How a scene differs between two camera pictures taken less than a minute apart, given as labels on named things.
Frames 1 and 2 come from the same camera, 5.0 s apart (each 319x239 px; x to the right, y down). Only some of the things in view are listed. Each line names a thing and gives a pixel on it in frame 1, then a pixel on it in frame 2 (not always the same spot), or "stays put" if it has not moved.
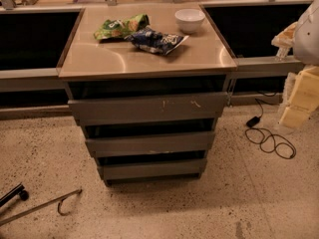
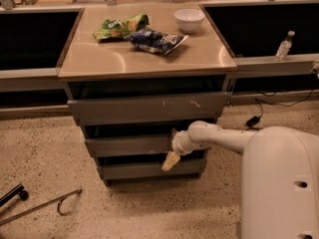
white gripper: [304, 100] to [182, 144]
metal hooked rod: [61, 199] stays put
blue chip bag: [151, 41] stays put
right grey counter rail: [255, 67] stays put
